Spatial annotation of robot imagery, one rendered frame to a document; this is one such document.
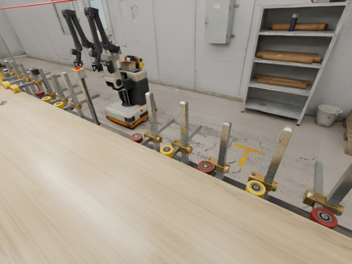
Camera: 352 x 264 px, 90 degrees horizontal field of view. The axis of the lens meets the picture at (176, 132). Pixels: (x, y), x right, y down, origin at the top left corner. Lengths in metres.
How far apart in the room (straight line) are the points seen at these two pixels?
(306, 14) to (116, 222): 3.26
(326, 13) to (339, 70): 0.78
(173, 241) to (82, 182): 0.53
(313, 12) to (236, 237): 3.05
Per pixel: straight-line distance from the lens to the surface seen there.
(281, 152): 0.90
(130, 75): 2.89
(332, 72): 3.50
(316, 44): 3.40
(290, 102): 3.64
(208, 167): 0.94
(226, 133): 0.92
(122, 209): 0.84
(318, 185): 1.13
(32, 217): 1.00
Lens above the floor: 1.58
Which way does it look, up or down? 35 degrees down
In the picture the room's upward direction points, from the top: 3 degrees counter-clockwise
